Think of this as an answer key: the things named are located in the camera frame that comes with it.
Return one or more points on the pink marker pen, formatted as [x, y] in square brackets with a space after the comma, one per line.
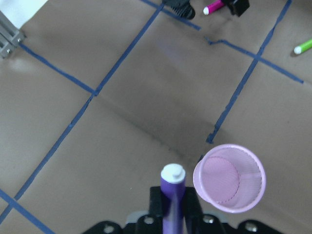
[216, 5]

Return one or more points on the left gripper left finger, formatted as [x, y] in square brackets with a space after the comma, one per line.
[155, 202]

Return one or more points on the green marker pen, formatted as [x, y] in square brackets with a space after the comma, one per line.
[303, 47]

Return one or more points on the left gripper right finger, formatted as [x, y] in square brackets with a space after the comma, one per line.
[192, 210]

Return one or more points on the pink mesh cup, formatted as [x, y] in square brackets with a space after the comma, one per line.
[231, 178]

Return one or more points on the aluminium frame post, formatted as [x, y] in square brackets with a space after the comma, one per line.
[10, 36]

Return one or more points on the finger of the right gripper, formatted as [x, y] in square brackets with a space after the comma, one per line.
[182, 8]
[237, 7]

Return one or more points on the purple marker pen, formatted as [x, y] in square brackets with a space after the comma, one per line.
[172, 185]

